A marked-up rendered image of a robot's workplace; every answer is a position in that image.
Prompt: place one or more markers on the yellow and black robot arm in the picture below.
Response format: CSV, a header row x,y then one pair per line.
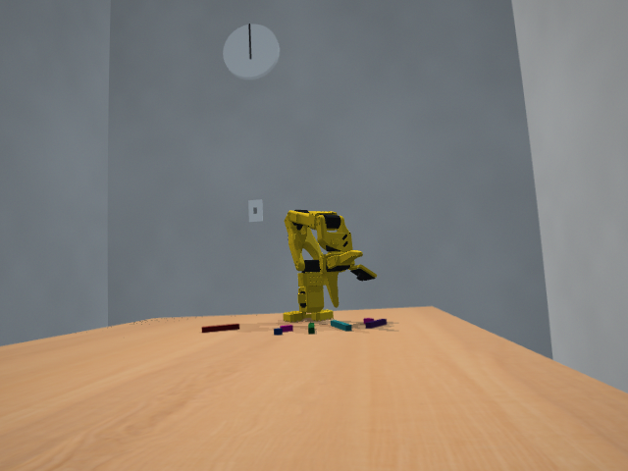
x,y
311,294

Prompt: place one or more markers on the turquoise rod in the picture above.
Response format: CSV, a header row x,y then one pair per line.
x,y
341,325

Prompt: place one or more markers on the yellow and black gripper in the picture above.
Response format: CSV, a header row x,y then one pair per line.
x,y
334,263

